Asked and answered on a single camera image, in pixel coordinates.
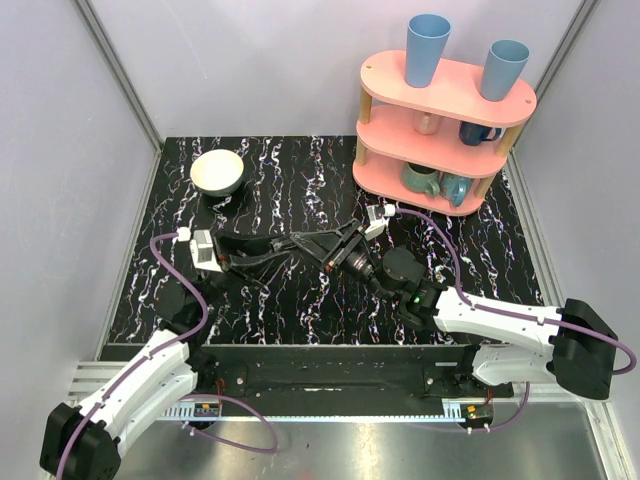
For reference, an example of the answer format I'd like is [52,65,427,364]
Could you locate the aluminium rail frame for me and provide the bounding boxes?
[46,328,495,452]

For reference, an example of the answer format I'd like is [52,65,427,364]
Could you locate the pink mug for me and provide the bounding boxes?
[412,111,443,135]

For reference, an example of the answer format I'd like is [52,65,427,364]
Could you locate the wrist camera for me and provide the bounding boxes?
[176,227,223,273]
[364,203,396,241]

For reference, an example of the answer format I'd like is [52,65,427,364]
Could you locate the light blue mug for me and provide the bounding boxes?
[440,172,473,207]

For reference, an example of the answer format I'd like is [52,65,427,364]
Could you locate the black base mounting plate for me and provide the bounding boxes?
[186,345,513,415]

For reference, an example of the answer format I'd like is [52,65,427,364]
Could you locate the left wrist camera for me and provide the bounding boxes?
[176,227,223,273]

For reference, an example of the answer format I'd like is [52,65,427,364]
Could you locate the pink three-tier shelf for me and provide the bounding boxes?
[352,50,537,216]

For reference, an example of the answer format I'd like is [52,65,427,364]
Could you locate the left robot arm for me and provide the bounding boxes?
[39,228,294,479]

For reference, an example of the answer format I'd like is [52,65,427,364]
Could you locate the dark blue mug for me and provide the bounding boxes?
[459,122,502,146]

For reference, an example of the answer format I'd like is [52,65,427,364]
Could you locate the tall blue cup left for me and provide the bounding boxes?
[405,14,451,88]

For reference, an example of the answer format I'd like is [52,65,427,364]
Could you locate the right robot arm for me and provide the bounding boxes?
[291,223,618,400]

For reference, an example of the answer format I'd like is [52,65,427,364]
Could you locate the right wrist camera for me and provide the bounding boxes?
[364,203,396,241]

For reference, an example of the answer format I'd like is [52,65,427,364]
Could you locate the tall blue cup right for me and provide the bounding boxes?
[480,39,530,102]

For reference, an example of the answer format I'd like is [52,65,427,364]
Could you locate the tall blue cup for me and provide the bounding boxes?
[405,14,451,88]
[480,39,530,102]

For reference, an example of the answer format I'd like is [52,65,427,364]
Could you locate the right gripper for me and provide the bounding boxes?
[291,218,394,303]

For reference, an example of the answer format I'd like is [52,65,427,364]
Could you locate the green glazed mug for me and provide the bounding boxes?
[402,162,440,196]

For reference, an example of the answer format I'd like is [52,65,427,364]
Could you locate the white ceramic bowl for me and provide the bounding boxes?
[190,149,245,197]

